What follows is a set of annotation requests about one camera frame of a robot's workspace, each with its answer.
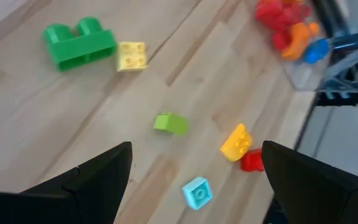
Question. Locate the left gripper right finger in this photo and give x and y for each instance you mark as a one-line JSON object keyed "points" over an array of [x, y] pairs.
{"points": [[315, 196]]}

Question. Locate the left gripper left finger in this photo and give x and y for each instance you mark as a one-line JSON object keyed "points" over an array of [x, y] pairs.
{"points": [[73, 199]]}

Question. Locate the clear plastic bin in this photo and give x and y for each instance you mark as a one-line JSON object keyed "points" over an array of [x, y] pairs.
{"points": [[322, 77]]}

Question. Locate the blue two-stud brick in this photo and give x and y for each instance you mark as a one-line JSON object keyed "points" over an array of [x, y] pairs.
{"points": [[317, 51]]}

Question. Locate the orange block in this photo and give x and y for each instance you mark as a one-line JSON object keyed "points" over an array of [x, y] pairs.
{"points": [[297, 40]]}

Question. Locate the red two-stud brick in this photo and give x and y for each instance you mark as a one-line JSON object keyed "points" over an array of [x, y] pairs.
{"points": [[297, 12], [267, 11], [252, 161]]}

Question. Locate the orange-yellow brick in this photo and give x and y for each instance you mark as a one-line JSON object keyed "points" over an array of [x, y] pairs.
{"points": [[236, 143]]}

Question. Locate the pale teal small brick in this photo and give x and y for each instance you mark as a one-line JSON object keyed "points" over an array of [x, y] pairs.
{"points": [[197, 193]]}

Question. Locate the green small brick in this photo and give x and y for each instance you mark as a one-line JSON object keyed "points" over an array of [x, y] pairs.
{"points": [[171, 124]]}

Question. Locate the green two-stud brick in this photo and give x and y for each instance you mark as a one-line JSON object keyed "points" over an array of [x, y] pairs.
{"points": [[79, 46]]}

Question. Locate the yellow small brick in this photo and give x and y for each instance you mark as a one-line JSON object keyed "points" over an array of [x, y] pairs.
{"points": [[131, 56]]}

